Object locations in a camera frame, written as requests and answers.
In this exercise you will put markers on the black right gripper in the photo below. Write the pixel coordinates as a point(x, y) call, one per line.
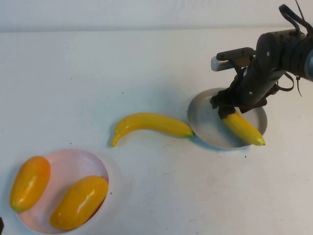
point(256, 83)

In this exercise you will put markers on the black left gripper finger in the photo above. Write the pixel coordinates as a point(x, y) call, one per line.
point(2, 224)

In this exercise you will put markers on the orange blushed yellow mango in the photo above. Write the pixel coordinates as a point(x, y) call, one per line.
point(29, 183)

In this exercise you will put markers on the yellow banana with green tip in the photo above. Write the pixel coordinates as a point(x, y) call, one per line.
point(151, 122)

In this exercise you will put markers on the grey round plate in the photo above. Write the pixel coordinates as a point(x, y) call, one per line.
point(205, 122)

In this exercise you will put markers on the pink round plate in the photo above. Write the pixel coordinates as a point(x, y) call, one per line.
point(71, 166)

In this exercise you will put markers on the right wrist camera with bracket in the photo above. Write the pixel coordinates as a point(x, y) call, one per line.
point(227, 61)

